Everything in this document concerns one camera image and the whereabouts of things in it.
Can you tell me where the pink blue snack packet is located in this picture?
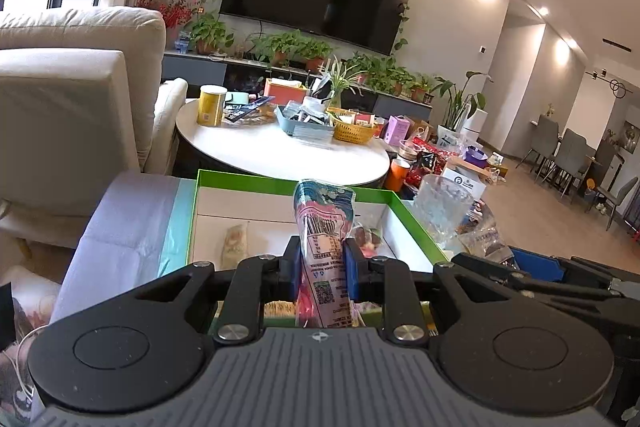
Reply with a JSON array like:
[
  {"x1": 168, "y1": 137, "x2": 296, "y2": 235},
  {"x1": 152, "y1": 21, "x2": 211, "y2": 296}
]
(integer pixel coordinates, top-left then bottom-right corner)
[{"x1": 294, "y1": 180, "x2": 355, "y2": 329}]

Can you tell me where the green white cardboard box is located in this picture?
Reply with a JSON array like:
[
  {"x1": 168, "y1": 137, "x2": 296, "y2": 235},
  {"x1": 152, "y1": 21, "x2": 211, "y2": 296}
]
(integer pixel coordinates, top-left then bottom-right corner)
[{"x1": 186, "y1": 170, "x2": 446, "y2": 273}]

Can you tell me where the clear glass mug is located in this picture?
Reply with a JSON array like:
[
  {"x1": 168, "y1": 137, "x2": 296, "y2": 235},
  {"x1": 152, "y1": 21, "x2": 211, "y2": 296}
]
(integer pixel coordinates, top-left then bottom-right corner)
[{"x1": 412, "y1": 174, "x2": 474, "y2": 247}]

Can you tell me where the orange cup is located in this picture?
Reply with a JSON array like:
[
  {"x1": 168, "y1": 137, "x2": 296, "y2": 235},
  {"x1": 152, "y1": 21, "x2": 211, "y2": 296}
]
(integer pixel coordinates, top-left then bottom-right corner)
[{"x1": 384, "y1": 157, "x2": 410, "y2": 192}]

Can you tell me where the white blue paper box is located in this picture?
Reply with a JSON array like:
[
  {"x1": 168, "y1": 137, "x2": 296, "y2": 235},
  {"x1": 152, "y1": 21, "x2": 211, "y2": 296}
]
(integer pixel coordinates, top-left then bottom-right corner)
[{"x1": 442, "y1": 166, "x2": 486, "y2": 200}]

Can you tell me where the white round coffee table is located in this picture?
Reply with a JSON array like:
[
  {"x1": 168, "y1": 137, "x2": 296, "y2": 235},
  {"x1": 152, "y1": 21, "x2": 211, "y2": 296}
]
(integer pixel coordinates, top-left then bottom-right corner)
[{"x1": 176, "y1": 101, "x2": 390, "y2": 185}]

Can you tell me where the purple gift bag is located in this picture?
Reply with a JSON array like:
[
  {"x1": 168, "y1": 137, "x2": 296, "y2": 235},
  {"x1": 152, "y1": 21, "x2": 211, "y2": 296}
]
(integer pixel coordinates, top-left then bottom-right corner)
[{"x1": 464, "y1": 145, "x2": 488, "y2": 169}]

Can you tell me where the pink small box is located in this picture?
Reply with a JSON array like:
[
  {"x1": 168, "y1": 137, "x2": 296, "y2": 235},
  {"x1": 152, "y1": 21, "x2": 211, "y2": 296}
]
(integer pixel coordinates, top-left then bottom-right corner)
[{"x1": 383, "y1": 116, "x2": 411, "y2": 146}]

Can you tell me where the yellow woven basket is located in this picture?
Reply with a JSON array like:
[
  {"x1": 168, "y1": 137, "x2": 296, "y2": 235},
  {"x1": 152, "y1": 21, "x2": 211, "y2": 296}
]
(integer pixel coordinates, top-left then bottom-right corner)
[{"x1": 326, "y1": 107, "x2": 376, "y2": 145}]

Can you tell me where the blue plastic basket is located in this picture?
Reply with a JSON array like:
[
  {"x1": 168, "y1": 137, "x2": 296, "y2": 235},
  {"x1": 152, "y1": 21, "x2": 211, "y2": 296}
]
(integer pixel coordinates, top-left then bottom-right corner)
[{"x1": 274, "y1": 106, "x2": 334, "y2": 144}]

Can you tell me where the tall leafy floor plant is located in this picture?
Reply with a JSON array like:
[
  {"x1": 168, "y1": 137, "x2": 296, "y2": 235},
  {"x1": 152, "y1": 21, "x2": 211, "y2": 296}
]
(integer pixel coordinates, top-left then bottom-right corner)
[{"x1": 431, "y1": 70, "x2": 494, "y2": 131}]

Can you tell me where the yellow tin can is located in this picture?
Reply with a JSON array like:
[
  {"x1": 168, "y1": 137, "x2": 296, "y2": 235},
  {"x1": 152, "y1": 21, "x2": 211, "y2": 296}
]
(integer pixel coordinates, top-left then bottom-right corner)
[{"x1": 196, "y1": 84, "x2": 228, "y2": 127}]

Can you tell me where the orange tissue box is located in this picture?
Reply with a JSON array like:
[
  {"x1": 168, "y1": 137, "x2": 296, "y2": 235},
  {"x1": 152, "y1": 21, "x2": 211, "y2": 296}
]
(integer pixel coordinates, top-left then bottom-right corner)
[{"x1": 264, "y1": 78, "x2": 308, "y2": 105}]

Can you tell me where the grey dining chair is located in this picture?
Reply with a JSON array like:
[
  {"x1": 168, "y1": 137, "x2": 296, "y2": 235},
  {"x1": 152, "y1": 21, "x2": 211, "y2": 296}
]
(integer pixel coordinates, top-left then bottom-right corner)
[{"x1": 516, "y1": 115, "x2": 559, "y2": 176}]

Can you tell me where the spider plant in vase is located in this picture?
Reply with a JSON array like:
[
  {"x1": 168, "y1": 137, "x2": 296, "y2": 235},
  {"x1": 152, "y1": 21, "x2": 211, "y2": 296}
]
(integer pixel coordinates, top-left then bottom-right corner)
[{"x1": 320, "y1": 55, "x2": 363, "y2": 108}]

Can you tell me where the grey tv cabinet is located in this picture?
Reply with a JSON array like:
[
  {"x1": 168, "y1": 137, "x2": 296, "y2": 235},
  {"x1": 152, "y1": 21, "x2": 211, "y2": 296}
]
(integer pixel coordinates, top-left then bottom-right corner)
[{"x1": 160, "y1": 51, "x2": 432, "y2": 120}]

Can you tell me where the beige sofa armchair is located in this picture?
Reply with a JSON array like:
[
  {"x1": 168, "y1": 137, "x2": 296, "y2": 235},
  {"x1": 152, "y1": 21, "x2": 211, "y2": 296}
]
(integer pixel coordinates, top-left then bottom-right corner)
[{"x1": 1, "y1": 6, "x2": 186, "y2": 217}]

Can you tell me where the red flower bouquet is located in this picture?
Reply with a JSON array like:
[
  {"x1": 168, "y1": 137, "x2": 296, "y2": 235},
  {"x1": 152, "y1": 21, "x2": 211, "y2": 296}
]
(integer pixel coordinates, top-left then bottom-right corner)
[{"x1": 134, "y1": 0, "x2": 201, "y2": 29}]

